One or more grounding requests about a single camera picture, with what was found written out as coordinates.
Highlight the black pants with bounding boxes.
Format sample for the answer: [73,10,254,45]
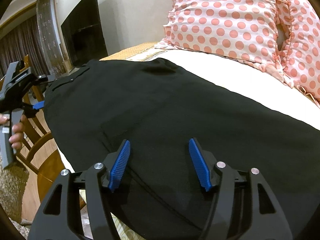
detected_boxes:
[43,57,320,240]

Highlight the dark brown curtain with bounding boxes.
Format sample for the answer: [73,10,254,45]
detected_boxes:
[1,0,66,77]

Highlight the left polka dot pillow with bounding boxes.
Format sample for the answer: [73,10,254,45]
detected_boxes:
[156,0,294,87]

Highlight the wooden chair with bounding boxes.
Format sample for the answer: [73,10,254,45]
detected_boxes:
[0,55,87,221]

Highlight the yellow patterned bed sheet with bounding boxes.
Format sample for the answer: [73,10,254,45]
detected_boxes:
[57,42,320,240]

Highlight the black flat television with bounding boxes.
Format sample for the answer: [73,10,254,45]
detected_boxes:
[61,0,108,67]

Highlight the right polka dot pillow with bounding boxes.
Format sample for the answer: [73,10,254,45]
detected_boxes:
[276,0,319,105]

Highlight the polka dot pillow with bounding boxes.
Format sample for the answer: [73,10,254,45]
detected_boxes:
[276,0,319,105]
[156,0,294,87]

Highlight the person's left hand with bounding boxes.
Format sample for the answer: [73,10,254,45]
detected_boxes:
[8,114,27,152]

